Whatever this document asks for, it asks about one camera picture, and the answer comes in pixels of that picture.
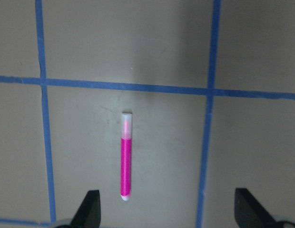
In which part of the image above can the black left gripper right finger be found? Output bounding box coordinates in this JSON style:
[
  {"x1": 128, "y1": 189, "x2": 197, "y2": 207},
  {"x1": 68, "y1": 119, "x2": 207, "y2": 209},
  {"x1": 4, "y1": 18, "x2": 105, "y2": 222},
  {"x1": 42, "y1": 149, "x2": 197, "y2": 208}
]
[{"x1": 234, "y1": 188, "x2": 276, "y2": 228}]

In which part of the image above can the pink highlighter pen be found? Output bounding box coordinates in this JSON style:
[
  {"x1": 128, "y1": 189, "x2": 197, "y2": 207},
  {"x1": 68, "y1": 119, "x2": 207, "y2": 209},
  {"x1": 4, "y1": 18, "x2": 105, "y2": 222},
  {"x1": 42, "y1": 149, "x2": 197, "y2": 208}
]
[{"x1": 120, "y1": 113, "x2": 132, "y2": 201}]

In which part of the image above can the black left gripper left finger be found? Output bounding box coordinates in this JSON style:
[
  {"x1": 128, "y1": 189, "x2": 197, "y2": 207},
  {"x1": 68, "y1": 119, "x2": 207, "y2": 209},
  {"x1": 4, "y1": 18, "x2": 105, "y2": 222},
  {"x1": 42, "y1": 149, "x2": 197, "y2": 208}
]
[{"x1": 70, "y1": 190, "x2": 101, "y2": 228}]

